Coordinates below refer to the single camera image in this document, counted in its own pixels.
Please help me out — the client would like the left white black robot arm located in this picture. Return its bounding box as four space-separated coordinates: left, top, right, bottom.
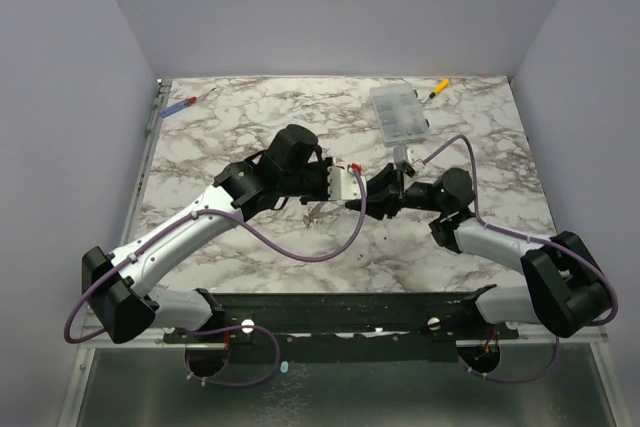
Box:
81 124 333 344

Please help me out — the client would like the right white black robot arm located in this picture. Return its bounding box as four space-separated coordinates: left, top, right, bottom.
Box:
345 164 615 338

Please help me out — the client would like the clear plastic screw box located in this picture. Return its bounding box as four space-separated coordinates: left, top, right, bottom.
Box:
369 83 430 146

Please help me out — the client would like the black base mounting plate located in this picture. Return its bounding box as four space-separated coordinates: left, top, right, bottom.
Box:
164 292 518 364

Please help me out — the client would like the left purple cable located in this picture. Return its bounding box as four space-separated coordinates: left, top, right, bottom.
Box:
63 161 370 388

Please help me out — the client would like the purple cable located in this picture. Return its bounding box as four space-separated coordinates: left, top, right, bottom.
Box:
63 161 370 388
422 134 620 384

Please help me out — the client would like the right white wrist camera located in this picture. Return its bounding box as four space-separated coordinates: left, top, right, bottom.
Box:
392 144 425 178

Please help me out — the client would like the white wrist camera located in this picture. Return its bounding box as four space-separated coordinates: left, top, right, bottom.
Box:
392 144 425 178
327 166 361 201

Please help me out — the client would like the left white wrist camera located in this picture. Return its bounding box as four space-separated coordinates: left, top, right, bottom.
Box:
327 166 361 201

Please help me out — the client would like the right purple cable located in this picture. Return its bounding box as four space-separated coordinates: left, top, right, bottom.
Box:
422 134 620 384

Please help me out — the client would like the yellow handled screwdriver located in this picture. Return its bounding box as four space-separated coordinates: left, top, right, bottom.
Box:
423 79 450 103

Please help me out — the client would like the blue red handled screwdriver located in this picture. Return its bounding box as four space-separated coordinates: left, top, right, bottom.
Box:
159 88 216 119

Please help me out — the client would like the aluminium left side rail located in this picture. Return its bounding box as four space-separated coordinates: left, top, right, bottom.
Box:
119 79 173 244

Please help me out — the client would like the aluminium rail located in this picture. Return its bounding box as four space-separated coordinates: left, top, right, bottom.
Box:
79 304 174 348
119 79 173 244

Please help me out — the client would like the aluminium front rail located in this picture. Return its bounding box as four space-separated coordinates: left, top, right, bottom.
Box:
79 304 174 348

